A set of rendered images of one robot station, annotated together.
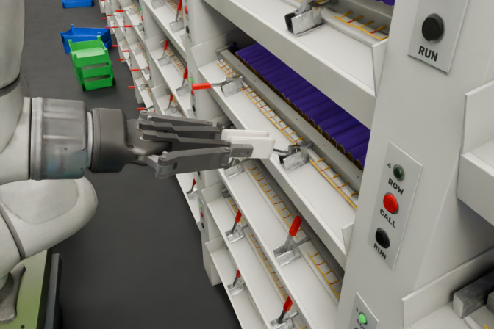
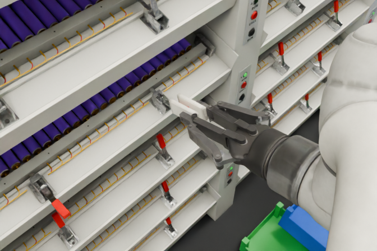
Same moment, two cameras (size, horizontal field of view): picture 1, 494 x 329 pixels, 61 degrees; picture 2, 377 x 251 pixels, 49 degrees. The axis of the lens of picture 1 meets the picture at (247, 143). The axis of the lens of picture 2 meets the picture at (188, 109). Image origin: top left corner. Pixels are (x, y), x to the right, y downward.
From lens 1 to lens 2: 0.83 m
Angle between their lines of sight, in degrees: 78
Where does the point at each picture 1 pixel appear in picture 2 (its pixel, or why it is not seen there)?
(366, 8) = not seen: outside the picture
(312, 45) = (183, 17)
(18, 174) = not seen: hidden behind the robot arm
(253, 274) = (128, 237)
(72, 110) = (297, 140)
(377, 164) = (244, 12)
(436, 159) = not seen: outside the picture
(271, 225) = (137, 179)
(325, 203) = (197, 82)
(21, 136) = not seen: hidden behind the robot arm
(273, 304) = (152, 212)
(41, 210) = not seen: outside the picture
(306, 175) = (174, 94)
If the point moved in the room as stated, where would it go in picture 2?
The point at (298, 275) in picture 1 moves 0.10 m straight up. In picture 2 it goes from (179, 150) to (178, 125)
